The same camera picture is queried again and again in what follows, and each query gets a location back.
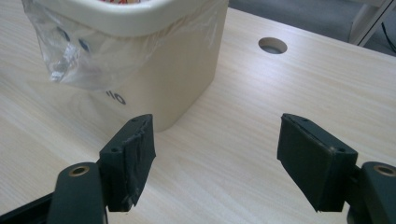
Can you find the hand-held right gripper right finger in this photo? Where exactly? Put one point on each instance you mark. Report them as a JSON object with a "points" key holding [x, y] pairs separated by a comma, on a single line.
{"points": [[314, 161]]}

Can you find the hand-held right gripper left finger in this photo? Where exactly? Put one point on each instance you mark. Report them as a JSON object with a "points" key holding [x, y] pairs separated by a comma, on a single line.
{"points": [[127, 165]]}

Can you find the cream plastic trash bin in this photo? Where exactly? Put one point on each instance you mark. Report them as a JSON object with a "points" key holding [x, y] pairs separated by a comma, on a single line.
{"points": [[174, 71]]}

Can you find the clear plastic bin liner bag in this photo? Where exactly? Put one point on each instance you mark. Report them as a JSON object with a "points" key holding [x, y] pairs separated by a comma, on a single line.
{"points": [[81, 59]]}

